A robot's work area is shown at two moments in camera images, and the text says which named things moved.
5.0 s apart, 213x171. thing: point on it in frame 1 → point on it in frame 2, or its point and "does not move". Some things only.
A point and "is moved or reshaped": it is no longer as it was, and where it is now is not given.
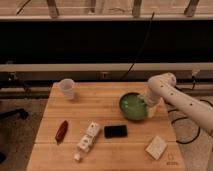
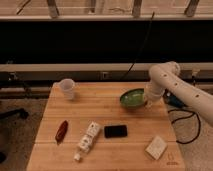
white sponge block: (156, 147) does not move
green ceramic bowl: (132, 107) is moved or reshaped
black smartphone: (115, 131) does not move
